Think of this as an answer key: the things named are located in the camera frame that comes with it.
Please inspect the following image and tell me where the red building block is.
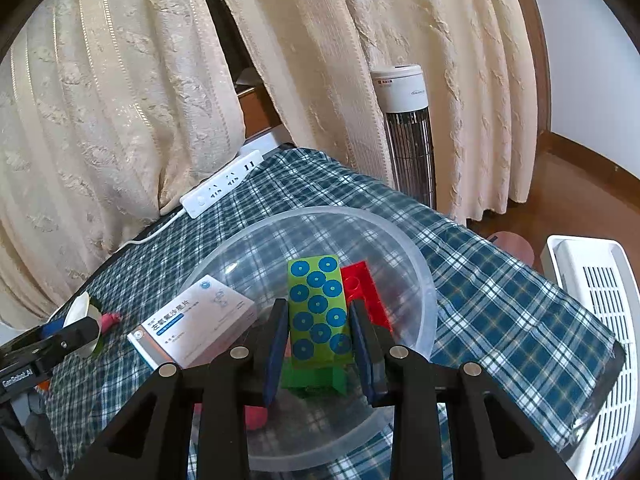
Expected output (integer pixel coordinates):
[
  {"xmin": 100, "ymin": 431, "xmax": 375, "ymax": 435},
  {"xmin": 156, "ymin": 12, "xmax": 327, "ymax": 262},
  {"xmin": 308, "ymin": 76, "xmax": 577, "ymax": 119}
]
[{"xmin": 341, "ymin": 260, "xmax": 394, "ymax": 336}]

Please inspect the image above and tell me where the blue plaid tablecloth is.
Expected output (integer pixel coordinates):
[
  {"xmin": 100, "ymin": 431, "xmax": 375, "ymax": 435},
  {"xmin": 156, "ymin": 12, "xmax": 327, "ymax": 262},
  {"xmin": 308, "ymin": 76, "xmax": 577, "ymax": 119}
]
[{"xmin": 45, "ymin": 147, "xmax": 626, "ymax": 480}]

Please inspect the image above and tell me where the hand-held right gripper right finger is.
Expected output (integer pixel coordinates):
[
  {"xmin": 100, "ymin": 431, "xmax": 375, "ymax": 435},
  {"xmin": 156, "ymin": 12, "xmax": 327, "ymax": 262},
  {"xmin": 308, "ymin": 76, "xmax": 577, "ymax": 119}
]
[{"xmin": 348, "ymin": 299, "xmax": 576, "ymax": 480}]

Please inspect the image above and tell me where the white power strip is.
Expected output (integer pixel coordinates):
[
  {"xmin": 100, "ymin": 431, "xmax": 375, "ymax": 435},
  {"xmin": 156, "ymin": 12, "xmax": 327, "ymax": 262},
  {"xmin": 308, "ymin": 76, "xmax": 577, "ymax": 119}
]
[{"xmin": 179, "ymin": 149, "xmax": 264, "ymax": 219}]

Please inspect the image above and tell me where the white slatted plastic basket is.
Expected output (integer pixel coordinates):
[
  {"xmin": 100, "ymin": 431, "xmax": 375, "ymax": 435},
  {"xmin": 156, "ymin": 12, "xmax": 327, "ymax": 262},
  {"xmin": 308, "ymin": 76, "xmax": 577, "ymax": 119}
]
[{"xmin": 542, "ymin": 234, "xmax": 640, "ymax": 480}]

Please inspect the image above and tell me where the pink round stool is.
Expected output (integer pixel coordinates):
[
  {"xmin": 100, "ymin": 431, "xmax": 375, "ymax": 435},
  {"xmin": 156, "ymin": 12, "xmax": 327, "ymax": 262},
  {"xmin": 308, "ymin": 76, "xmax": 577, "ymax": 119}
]
[{"xmin": 487, "ymin": 231, "xmax": 537, "ymax": 272}]

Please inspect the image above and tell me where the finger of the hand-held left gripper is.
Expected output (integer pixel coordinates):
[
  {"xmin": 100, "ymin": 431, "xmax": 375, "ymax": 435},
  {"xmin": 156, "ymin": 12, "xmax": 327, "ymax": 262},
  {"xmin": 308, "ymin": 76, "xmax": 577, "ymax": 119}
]
[
  {"xmin": 0, "ymin": 316, "xmax": 68, "ymax": 356},
  {"xmin": 35, "ymin": 318, "xmax": 101, "ymax": 365}
]

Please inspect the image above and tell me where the white tape roll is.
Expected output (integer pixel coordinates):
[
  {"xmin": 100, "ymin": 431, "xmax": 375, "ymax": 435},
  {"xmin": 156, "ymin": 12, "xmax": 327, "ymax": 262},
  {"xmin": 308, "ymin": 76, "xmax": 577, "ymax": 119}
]
[{"xmin": 60, "ymin": 294, "xmax": 103, "ymax": 358}]

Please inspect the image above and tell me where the cream embossed curtain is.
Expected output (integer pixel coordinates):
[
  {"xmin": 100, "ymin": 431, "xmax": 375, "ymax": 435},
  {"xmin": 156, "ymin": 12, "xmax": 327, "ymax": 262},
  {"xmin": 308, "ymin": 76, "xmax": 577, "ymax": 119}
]
[
  {"xmin": 0, "ymin": 0, "xmax": 246, "ymax": 331},
  {"xmin": 205, "ymin": 0, "xmax": 551, "ymax": 226}
]

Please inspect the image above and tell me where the white tower heater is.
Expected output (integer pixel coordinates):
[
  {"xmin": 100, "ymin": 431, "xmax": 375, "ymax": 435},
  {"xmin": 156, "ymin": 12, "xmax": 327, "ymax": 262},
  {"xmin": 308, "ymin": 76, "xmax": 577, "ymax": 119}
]
[{"xmin": 371, "ymin": 64, "xmax": 437, "ymax": 208}]

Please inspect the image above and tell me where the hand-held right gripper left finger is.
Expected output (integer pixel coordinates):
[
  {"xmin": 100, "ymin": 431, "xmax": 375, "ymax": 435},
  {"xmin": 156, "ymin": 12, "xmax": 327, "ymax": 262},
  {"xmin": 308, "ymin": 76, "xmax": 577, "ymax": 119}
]
[{"xmin": 65, "ymin": 299, "xmax": 291, "ymax": 480}]

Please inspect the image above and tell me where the grey lumpy cloth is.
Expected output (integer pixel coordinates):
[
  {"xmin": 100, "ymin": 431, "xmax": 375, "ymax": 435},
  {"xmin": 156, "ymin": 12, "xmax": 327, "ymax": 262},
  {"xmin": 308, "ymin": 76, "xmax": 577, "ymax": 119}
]
[{"xmin": 15, "ymin": 390, "xmax": 66, "ymax": 480}]

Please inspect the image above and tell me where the white medicine box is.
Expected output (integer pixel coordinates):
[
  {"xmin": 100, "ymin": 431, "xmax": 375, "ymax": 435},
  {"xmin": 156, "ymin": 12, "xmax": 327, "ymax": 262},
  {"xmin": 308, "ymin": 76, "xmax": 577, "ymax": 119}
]
[{"xmin": 126, "ymin": 274, "xmax": 259, "ymax": 368}]

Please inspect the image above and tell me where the clear plastic bowl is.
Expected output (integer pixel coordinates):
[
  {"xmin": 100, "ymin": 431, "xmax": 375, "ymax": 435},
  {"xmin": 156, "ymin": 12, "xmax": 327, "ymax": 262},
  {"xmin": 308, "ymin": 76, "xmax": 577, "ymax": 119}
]
[{"xmin": 187, "ymin": 205, "xmax": 438, "ymax": 473}]

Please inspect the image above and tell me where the green block with blue dots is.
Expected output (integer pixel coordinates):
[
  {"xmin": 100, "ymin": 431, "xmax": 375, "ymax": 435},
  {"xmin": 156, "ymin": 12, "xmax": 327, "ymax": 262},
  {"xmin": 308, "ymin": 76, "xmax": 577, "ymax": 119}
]
[{"xmin": 280, "ymin": 255, "xmax": 356, "ymax": 398}]

